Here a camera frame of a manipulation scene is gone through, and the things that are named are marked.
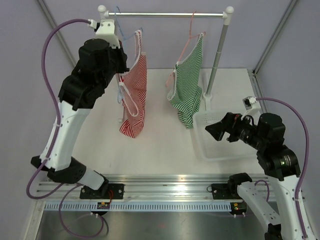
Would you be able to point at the blue wire hanger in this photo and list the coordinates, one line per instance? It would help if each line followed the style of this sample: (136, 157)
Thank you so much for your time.
(124, 38)

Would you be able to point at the white plastic basket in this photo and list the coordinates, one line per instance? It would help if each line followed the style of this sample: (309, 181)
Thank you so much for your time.
(211, 150)

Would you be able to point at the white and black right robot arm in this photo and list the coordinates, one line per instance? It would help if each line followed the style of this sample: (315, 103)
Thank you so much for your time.
(280, 165)

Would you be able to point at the aluminium frame post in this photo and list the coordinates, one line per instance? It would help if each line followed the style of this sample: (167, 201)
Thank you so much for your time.
(49, 18)
(275, 35)

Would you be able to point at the green striped tank top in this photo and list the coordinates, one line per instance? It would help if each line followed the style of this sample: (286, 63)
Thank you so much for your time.
(185, 95)

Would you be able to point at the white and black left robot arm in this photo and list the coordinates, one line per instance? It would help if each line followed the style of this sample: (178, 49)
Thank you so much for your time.
(98, 62)

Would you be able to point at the white and silver clothes rack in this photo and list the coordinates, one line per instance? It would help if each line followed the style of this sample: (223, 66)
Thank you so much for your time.
(226, 15)

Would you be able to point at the left aluminium frame post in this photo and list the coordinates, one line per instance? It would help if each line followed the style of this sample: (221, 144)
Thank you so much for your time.
(49, 18)

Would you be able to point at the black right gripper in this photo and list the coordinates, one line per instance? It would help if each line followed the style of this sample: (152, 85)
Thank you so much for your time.
(230, 123)

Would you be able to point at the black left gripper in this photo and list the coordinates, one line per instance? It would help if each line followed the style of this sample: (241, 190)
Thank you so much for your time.
(122, 57)

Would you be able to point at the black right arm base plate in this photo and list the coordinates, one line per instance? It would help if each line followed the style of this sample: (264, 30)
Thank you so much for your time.
(223, 191)

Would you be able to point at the pink wire hanger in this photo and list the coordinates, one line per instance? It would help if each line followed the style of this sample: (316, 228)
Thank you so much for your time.
(190, 37)

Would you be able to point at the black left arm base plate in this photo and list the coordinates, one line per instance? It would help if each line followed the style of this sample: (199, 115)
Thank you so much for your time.
(114, 191)

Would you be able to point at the aluminium mounting rail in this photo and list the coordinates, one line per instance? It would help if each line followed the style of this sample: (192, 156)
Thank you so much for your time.
(158, 188)

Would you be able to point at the red striped tank top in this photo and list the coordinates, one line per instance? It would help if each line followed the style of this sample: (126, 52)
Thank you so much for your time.
(133, 86)

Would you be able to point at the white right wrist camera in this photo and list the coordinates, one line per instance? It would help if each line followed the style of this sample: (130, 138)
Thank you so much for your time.
(252, 106)

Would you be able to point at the right aluminium frame post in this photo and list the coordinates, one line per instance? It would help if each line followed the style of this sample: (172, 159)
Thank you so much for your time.
(275, 35)

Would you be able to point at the white slotted cable duct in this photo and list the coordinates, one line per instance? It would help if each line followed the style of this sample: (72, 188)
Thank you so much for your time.
(118, 206)

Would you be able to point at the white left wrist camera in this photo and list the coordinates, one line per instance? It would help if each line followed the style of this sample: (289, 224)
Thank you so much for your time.
(106, 30)

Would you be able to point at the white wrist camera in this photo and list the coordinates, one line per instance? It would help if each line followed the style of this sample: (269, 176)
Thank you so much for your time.
(252, 106)
(106, 30)

